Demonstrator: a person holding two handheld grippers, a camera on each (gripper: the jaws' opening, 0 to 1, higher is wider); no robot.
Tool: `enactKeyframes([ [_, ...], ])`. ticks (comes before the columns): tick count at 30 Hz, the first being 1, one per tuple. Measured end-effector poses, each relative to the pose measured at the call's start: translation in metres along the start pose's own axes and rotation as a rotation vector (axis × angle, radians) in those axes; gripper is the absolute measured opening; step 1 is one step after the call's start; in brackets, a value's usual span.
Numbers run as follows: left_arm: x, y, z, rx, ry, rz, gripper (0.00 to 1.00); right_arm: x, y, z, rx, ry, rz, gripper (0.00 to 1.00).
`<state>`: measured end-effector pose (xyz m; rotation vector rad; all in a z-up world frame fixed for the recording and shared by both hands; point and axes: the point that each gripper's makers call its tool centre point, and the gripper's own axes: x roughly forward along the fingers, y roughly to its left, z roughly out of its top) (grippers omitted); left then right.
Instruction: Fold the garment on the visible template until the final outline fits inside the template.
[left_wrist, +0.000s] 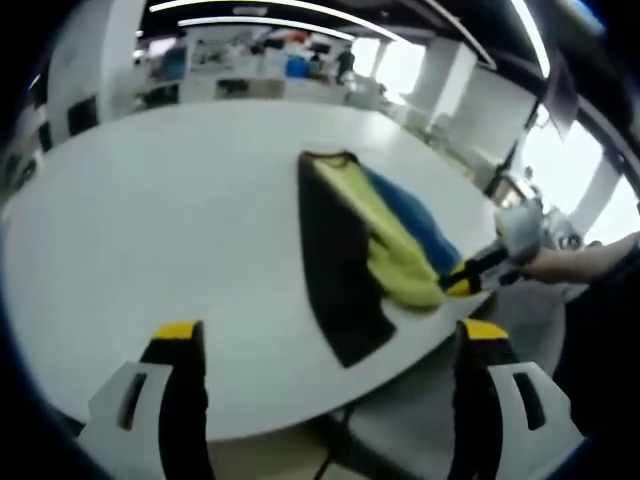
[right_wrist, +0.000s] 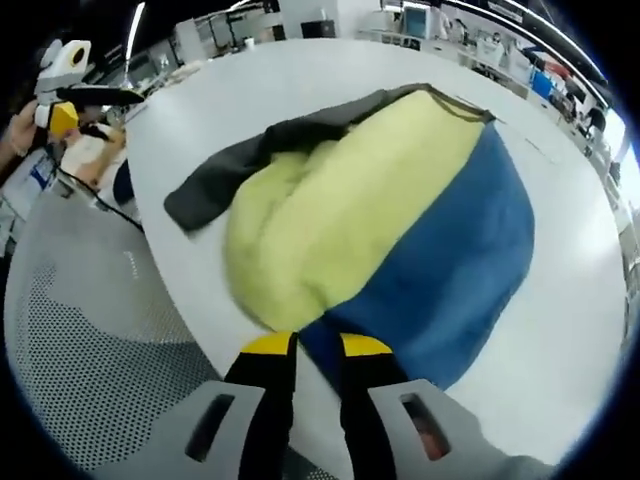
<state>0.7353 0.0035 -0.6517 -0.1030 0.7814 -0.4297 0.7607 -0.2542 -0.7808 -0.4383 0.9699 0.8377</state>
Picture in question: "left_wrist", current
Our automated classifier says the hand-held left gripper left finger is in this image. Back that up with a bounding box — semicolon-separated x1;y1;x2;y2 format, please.
77;319;216;480

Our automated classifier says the teal front white box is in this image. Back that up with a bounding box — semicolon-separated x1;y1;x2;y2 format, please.
164;47;189;79

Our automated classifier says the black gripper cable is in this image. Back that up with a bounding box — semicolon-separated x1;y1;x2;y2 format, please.
314;407;354;480

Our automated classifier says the yellow blue grey long-sleeve garment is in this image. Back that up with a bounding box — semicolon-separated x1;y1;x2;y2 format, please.
297;149;464;369

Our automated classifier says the person's right hand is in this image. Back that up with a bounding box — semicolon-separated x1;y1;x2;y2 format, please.
521;247;569;285

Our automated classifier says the white lab counter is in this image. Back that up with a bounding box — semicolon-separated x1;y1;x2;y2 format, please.
134;77;351;107

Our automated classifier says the white square pillar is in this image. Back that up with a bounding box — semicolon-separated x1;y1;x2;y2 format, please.
47;0;146;146

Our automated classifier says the black cabinet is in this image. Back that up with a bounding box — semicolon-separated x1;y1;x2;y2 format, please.
67;97;99;136

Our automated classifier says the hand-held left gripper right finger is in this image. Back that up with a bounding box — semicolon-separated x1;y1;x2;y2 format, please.
447;317;586;480

